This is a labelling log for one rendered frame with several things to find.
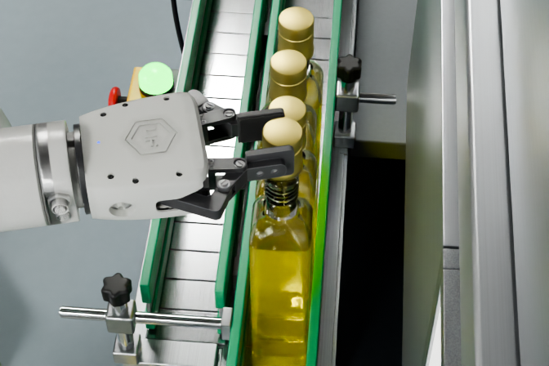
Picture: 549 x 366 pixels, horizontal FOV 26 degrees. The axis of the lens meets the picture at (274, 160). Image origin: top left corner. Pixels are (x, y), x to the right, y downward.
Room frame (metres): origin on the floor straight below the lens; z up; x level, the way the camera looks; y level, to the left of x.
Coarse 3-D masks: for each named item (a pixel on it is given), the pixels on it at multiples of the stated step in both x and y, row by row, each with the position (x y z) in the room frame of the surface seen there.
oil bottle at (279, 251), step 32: (256, 224) 0.64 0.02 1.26; (288, 224) 0.64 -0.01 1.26; (256, 256) 0.63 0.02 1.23; (288, 256) 0.62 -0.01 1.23; (256, 288) 0.63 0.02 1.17; (288, 288) 0.62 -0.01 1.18; (256, 320) 0.63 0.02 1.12; (288, 320) 0.62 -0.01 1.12; (256, 352) 0.63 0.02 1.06; (288, 352) 0.62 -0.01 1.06
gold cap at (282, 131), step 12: (276, 120) 0.66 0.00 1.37; (288, 120) 0.66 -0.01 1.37; (264, 132) 0.65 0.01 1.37; (276, 132) 0.65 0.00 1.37; (288, 132) 0.65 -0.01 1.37; (300, 132) 0.65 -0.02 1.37; (264, 144) 0.65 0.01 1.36; (276, 144) 0.64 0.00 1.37; (288, 144) 0.64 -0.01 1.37; (300, 144) 0.64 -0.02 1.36; (300, 156) 0.64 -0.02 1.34; (300, 168) 0.64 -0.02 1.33; (276, 180) 0.64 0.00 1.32
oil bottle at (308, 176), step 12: (312, 156) 0.72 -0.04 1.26; (312, 168) 0.71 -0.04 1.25; (264, 180) 0.69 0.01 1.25; (300, 180) 0.69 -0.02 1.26; (312, 180) 0.69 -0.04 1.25; (264, 192) 0.69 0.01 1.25; (300, 192) 0.68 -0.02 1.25; (312, 192) 0.69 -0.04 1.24; (312, 204) 0.68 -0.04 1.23; (312, 240) 0.68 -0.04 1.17; (312, 252) 0.69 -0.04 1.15; (312, 264) 0.69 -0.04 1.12; (312, 276) 0.72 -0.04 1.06
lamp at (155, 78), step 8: (152, 64) 1.07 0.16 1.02; (160, 64) 1.07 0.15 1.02; (144, 72) 1.06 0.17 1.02; (152, 72) 1.06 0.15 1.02; (160, 72) 1.06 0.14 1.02; (168, 72) 1.06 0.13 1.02; (144, 80) 1.05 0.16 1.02; (152, 80) 1.04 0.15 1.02; (160, 80) 1.04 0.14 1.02; (168, 80) 1.05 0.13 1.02; (144, 88) 1.04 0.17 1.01; (152, 88) 1.04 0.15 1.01; (160, 88) 1.04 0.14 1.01; (168, 88) 1.05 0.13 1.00
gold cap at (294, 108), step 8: (280, 96) 0.73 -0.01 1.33; (288, 96) 0.72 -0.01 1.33; (272, 104) 0.72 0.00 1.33; (280, 104) 0.72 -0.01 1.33; (288, 104) 0.72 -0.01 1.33; (296, 104) 0.72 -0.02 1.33; (304, 104) 0.72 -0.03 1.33; (288, 112) 0.71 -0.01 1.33; (296, 112) 0.71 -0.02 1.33; (304, 112) 0.71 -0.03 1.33; (296, 120) 0.70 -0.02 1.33; (304, 120) 0.70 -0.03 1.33; (304, 128) 0.70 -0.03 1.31; (304, 136) 0.70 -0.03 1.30; (304, 144) 0.70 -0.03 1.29
